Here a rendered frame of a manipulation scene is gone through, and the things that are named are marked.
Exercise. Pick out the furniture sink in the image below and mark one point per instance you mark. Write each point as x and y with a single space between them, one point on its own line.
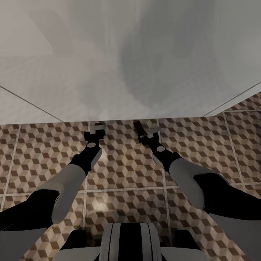
99 60

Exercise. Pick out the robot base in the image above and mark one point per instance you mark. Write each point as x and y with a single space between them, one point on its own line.
185 249

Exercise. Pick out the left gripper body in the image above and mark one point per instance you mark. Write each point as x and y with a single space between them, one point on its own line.
98 135

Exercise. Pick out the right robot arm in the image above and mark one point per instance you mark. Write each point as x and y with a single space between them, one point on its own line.
237 213

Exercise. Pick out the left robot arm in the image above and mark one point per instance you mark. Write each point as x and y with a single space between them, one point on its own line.
22 225

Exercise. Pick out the robot trunk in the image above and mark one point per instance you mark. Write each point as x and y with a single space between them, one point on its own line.
130 242

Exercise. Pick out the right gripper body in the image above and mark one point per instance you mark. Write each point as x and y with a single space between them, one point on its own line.
147 141

